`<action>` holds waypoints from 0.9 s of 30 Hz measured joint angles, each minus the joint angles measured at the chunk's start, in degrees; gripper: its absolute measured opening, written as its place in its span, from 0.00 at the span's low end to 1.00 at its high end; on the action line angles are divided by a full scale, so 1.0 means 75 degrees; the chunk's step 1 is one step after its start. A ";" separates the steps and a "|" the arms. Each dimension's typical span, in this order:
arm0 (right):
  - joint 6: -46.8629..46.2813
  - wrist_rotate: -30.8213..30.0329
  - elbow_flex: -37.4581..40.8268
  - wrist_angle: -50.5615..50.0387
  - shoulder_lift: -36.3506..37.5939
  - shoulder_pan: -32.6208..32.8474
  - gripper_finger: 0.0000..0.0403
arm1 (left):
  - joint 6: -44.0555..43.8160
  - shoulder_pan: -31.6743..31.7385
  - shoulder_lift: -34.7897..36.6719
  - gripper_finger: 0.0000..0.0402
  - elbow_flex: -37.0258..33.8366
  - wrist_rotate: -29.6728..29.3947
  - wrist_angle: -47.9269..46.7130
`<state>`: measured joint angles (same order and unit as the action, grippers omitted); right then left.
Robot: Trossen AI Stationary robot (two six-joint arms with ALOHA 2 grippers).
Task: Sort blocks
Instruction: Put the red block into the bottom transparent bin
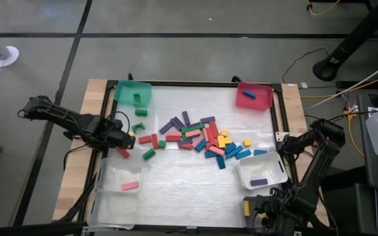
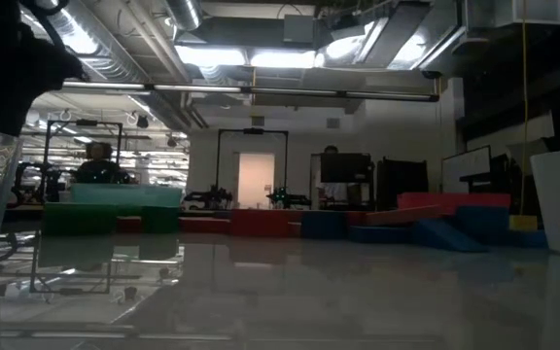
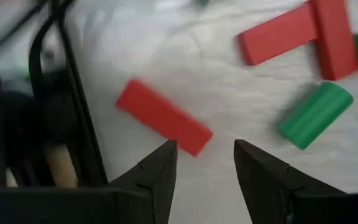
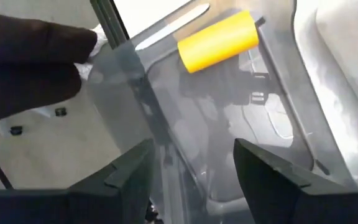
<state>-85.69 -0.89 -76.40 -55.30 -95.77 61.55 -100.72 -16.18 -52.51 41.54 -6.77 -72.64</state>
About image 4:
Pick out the black aluminium table frame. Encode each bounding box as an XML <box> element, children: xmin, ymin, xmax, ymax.
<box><xmin>89</xmin><ymin>0</ymin><xmax>131</xmax><ymax>50</ymax></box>

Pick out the white plastic bin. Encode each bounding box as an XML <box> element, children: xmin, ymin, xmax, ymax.
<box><xmin>292</xmin><ymin>0</ymin><xmax>358</xmax><ymax>189</ymax></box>

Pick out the dark blurry object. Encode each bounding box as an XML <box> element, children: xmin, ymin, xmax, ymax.
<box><xmin>0</xmin><ymin>11</ymin><xmax>99</xmax><ymax>125</ymax></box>

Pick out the yellow cylinder block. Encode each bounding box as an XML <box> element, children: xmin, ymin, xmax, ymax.
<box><xmin>177</xmin><ymin>9</ymin><xmax>260</xmax><ymax>74</ymax></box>

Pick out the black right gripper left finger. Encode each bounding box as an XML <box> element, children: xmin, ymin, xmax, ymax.
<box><xmin>0</xmin><ymin>138</ymin><xmax>155</xmax><ymax>224</ymax></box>

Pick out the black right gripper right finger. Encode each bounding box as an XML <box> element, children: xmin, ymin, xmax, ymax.
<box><xmin>232</xmin><ymin>138</ymin><xmax>358</xmax><ymax>224</ymax></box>

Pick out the grey plastic bin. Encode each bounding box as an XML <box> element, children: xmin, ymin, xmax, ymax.
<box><xmin>87</xmin><ymin>0</ymin><xmax>358</xmax><ymax>224</ymax></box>

